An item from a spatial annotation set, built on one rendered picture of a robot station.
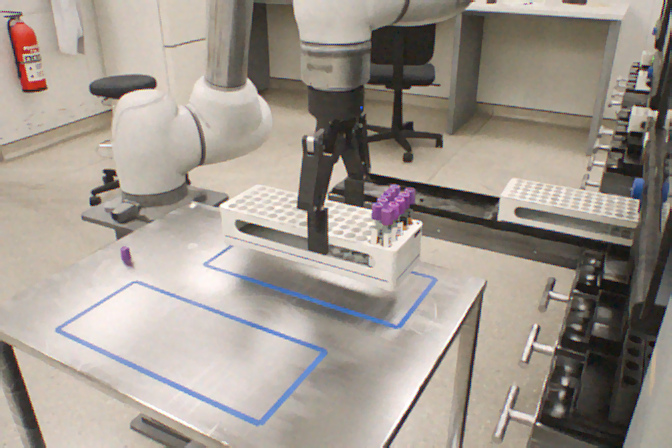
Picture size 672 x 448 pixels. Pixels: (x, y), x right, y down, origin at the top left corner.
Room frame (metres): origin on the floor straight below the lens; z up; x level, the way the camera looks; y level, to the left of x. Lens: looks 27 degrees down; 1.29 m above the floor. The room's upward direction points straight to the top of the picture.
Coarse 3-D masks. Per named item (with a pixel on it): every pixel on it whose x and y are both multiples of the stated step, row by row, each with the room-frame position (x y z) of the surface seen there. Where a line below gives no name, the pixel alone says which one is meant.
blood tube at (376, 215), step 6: (378, 204) 0.69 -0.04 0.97; (372, 210) 0.68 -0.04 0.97; (378, 210) 0.68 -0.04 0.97; (372, 216) 0.68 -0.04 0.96; (378, 216) 0.68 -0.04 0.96; (372, 222) 0.68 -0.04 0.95; (378, 222) 0.68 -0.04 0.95; (372, 228) 0.68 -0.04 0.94; (378, 228) 0.68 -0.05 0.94; (372, 234) 0.68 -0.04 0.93; (378, 234) 0.68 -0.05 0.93; (372, 240) 0.68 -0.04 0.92; (378, 240) 0.68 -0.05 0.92; (372, 258) 0.68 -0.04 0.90; (372, 264) 0.68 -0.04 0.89
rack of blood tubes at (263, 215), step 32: (256, 192) 0.86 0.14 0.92; (288, 192) 0.85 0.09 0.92; (224, 224) 0.79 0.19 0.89; (256, 224) 0.85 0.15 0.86; (288, 224) 0.74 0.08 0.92; (352, 224) 0.74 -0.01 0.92; (416, 224) 0.74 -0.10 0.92; (288, 256) 0.74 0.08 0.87; (320, 256) 0.71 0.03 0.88; (352, 256) 0.71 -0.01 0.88; (384, 256) 0.66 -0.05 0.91; (416, 256) 0.72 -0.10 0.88; (384, 288) 0.66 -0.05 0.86
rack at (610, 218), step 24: (504, 192) 0.98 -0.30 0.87; (528, 192) 0.98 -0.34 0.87; (552, 192) 0.98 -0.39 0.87; (576, 192) 0.98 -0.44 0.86; (504, 216) 0.96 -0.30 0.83; (528, 216) 0.99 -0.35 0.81; (552, 216) 0.99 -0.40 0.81; (576, 216) 0.90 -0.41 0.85; (600, 216) 0.88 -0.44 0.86; (624, 216) 0.88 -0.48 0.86; (624, 240) 0.86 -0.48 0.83
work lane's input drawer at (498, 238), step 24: (336, 192) 1.11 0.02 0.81; (384, 192) 1.12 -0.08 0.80; (432, 192) 1.12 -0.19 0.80; (456, 192) 1.10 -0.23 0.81; (432, 216) 1.00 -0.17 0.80; (456, 216) 0.99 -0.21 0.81; (480, 216) 1.00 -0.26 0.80; (456, 240) 0.98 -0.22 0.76; (480, 240) 0.96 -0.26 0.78; (504, 240) 0.94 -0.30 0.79; (528, 240) 0.92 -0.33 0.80; (552, 240) 0.90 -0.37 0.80; (576, 240) 0.89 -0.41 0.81; (552, 264) 0.90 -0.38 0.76; (576, 264) 0.88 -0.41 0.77
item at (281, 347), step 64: (192, 256) 0.82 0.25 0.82; (256, 256) 0.82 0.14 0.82; (0, 320) 0.64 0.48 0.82; (64, 320) 0.64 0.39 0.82; (128, 320) 0.64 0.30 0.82; (192, 320) 0.64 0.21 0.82; (256, 320) 0.64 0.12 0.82; (320, 320) 0.64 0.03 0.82; (384, 320) 0.64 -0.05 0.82; (448, 320) 0.64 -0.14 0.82; (128, 384) 0.52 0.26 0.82; (192, 384) 0.52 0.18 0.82; (256, 384) 0.52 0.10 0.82; (320, 384) 0.52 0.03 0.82; (384, 384) 0.52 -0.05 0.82
